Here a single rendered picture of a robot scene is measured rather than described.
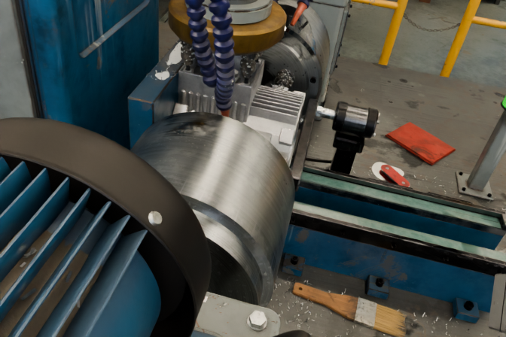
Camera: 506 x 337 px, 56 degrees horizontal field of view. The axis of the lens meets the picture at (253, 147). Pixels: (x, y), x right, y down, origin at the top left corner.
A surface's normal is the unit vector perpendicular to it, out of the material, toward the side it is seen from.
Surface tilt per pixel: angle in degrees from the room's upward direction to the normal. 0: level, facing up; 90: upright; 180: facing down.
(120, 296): 55
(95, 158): 17
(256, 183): 35
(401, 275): 90
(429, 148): 2
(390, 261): 90
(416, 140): 1
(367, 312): 0
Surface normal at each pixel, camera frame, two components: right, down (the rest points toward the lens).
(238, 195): 0.56, -0.58
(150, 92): 0.11, -0.79
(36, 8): -0.22, 0.58
